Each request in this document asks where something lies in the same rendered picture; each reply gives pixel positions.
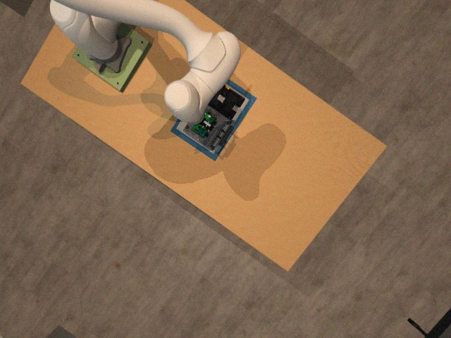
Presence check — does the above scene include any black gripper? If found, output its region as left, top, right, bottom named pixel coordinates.
left=199, top=116, right=214, bottom=131

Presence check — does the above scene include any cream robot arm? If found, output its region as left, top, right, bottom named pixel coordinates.
left=50, top=0, right=241, bottom=125

